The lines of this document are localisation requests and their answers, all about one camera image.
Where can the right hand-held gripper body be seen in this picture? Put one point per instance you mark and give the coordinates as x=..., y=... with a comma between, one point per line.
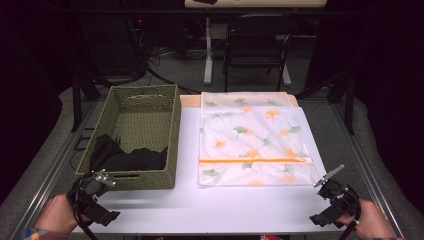
x=346, y=200

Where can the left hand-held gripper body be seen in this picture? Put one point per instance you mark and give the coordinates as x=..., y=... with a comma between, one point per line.
x=85, y=195

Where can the black cloth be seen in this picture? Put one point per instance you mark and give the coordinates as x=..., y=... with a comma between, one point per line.
x=133, y=161

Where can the green woven basket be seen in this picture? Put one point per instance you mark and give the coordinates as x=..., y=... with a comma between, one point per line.
x=146, y=126

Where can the white leaf-print laundry bag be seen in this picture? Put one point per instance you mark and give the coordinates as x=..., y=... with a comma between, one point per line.
x=253, y=140

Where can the person's right hand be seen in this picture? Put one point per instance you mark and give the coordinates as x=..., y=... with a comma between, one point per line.
x=373, y=220

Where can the person's left hand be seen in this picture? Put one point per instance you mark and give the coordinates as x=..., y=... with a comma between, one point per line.
x=56, y=213

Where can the dark clothing with red patch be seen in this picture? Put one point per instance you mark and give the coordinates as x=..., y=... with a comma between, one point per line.
x=271, y=237

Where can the black metal stand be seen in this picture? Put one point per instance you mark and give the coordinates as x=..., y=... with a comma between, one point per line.
x=348, y=106
x=76, y=103

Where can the white sheet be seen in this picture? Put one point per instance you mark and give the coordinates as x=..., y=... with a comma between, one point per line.
x=206, y=206

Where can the wooden board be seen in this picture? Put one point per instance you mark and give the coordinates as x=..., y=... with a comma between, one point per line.
x=190, y=101

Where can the short white desk leg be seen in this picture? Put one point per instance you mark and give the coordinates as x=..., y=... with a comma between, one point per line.
x=286, y=75

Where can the black equipment rack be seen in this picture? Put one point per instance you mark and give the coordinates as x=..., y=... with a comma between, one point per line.
x=113, y=43

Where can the black folding chair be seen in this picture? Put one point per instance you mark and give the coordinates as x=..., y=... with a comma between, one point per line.
x=253, y=61

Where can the long white desk leg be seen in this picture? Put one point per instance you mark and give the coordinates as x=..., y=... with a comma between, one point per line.
x=208, y=60

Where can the aluminium rail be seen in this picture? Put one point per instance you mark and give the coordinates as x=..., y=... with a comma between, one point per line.
x=60, y=160
x=366, y=166

